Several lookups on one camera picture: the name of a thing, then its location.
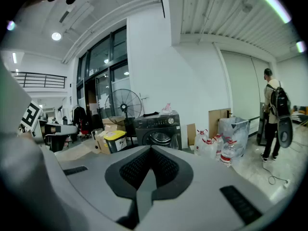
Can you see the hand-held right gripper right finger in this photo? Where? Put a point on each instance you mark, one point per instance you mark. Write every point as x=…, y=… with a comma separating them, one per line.
x=185, y=177

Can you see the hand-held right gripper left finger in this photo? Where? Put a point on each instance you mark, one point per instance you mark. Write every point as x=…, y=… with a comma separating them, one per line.
x=113, y=177

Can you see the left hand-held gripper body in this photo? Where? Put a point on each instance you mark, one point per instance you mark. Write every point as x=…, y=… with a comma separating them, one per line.
x=30, y=115

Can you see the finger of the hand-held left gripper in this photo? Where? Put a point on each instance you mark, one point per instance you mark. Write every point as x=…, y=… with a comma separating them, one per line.
x=69, y=129

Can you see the dark grey washing machine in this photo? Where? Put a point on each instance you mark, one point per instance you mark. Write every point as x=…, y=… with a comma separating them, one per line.
x=144, y=129

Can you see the coat rack with dark clothes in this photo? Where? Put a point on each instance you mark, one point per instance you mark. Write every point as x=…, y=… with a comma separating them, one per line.
x=79, y=118

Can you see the open cardboard box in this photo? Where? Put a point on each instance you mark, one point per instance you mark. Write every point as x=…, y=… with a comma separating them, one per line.
x=101, y=143

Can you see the yellow-lid black bin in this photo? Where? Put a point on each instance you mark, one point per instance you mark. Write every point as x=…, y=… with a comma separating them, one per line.
x=116, y=141

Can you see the clear water jug red label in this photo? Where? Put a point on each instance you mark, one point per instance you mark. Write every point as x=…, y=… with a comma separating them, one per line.
x=228, y=153
x=219, y=143
x=209, y=149
x=199, y=142

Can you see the black balcony railing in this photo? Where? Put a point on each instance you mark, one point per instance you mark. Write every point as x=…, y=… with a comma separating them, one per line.
x=41, y=79

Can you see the small cardboard sheet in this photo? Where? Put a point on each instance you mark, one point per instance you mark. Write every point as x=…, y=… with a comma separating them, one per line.
x=191, y=133

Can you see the stacked cardboard box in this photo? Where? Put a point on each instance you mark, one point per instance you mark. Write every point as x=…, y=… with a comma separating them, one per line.
x=113, y=123

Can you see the upright cardboard sheet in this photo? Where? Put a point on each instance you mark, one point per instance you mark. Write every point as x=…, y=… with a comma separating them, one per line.
x=216, y=124

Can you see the clear plastic bag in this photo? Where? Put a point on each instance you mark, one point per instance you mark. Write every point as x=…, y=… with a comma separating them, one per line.
x=237, y=131

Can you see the pink detergent pouch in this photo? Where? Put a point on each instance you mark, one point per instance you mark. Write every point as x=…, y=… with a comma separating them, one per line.
x=166, y=110

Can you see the black cloth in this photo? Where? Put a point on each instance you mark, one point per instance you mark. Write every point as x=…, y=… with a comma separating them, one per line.
x=150, y=115

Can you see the black framed glass doors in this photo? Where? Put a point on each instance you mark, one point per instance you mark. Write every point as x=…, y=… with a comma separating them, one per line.
x=103, y=56

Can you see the round ceiling light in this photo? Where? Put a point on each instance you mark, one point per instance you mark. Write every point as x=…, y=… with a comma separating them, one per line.
x=56, y=36

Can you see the black oval panel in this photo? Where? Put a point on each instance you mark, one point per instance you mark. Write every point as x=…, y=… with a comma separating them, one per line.
x=285, y=131

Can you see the ceiling tube light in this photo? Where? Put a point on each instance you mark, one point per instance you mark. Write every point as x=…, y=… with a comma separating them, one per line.
x=274, y=4
x=300, y=46

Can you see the black pedestal fan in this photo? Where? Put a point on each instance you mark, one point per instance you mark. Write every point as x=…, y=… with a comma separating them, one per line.
x=123, y=106

